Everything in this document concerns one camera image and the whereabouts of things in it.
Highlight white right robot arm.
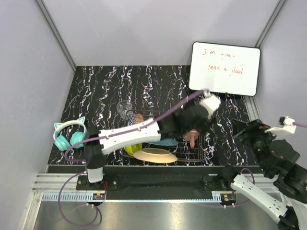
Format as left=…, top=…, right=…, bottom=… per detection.
left=216, top=116, right=307, bottom=230

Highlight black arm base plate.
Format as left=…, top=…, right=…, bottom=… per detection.
left=76, top=165, right=239, bottom=191

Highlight black wire dish rack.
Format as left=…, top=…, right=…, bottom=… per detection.
left=122, top=109, right=204, bottom=162

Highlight yellow green bowl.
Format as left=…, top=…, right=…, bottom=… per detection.
left=124, top=143, right=142, bottom=156

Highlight controller board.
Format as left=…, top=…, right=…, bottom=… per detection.
left=93, top=193, right=106, bottom=200
left=221, top=193, right=236, bottom=203

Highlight left controller board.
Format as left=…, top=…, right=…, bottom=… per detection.
left=93, top=193, right=106, bottom=200

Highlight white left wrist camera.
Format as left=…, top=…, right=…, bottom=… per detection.
left=199, top=90, right=221, bottom=118

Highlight pink ceramic mug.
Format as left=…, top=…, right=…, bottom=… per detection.
left=183, top=129, right=199, bottom=148

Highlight teal cat ear headphones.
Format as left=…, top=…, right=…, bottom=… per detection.
left=53, top=116, right=87, bottom=151

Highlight teal scalloped plate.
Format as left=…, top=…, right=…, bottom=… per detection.
left=147, top=138, right=178, bottom=146

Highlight right controller board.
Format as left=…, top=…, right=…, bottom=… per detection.
left=221, top=193, right=236, bottom=203

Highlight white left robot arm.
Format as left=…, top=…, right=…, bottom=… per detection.
left=84, top=99, right=219, bottom=190

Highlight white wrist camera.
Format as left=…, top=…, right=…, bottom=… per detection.
left=264, top=116, right=296, bottom=136
left=199, top=90, right=221, bottom=118

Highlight orange bird pattern plate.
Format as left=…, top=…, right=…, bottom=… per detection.
left=133, top=148, right=177, bottom=163

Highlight clear drinking glass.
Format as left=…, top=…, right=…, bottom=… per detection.
left=117, top=101, right=134, bottom=120

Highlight blue red patterned bowl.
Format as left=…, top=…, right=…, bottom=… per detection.
left=128, top=113, right=144, bottom=126

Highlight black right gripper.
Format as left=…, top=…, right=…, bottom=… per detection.
left=227, top=115, right=277, bottom=172

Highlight white dry erase board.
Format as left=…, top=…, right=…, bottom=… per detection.
left=189, top=42, right=261, bottom=96

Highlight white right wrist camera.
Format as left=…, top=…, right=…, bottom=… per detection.
left=264, top=116, right=296, bottom=136

